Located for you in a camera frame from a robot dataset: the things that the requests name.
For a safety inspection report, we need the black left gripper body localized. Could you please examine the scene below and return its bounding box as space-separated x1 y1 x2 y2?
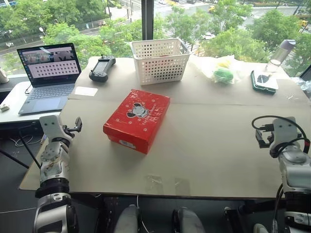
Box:
61 124 77 139

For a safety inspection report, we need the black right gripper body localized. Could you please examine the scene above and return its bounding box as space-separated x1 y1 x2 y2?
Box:
265 130 276 147

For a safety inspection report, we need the red shoe box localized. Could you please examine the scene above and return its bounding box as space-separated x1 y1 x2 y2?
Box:
103 89 171 155

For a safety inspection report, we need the white paper card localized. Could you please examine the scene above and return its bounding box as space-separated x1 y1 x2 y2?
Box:
74 86 99 97

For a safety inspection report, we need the grey open laptop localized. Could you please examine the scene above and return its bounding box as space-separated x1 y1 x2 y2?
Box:
17 43 82 115

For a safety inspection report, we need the brown cardboard table cover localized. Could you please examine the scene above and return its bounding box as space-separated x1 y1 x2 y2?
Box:
18 56 311 199

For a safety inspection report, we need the black handheld controller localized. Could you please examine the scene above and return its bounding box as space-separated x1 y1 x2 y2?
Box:
88 54 117 83

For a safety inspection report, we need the crumpled clear plastic wrap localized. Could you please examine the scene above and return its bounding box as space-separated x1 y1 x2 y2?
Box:
294 76 311 92

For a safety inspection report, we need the white side table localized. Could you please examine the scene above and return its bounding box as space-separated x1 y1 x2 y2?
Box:
0 81 79 125

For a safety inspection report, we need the green plush toy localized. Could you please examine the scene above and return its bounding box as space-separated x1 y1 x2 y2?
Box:
212 68 234 84

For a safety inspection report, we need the clear crumpled plastic bag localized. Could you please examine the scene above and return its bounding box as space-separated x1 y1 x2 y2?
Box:
201 55 244 85

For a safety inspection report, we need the clear bottle with purple lid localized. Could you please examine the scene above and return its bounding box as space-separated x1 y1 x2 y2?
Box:
265 39 296 73

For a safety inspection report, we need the white rounded object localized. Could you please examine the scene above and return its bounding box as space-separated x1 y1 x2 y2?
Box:
0 67 10 84

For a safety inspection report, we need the clear tape patch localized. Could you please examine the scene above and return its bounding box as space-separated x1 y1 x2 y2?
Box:
145 174 164 193
174 178 190 194

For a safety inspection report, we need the white perforated plastic basket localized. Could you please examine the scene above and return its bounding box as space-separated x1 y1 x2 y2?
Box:
129 38 190 86

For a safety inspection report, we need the dark grey rounded shape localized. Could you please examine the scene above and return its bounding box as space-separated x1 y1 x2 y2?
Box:
113 204 139 233
172 207 206 233

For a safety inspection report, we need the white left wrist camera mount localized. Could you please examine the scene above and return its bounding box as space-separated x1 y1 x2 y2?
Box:
39 115 74 147

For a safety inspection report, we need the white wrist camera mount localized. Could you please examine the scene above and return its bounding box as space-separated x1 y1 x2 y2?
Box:
269 116 300 151
39 115 74 147

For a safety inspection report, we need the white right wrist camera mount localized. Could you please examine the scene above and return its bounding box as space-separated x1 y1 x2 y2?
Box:
269 116 300 151

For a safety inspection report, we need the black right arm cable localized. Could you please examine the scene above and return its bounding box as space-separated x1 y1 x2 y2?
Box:
251 116 311 157

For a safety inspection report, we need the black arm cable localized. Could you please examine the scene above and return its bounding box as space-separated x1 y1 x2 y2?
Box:
18 128 42 170
251 116 311 157

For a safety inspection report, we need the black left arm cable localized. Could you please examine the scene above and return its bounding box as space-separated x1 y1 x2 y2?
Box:
18 128 42 170

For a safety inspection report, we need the white floor cable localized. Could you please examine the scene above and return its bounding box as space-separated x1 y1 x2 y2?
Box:
9 135 36 148

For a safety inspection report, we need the dark window frame post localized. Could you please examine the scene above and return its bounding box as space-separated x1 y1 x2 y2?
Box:
141 0 155 41

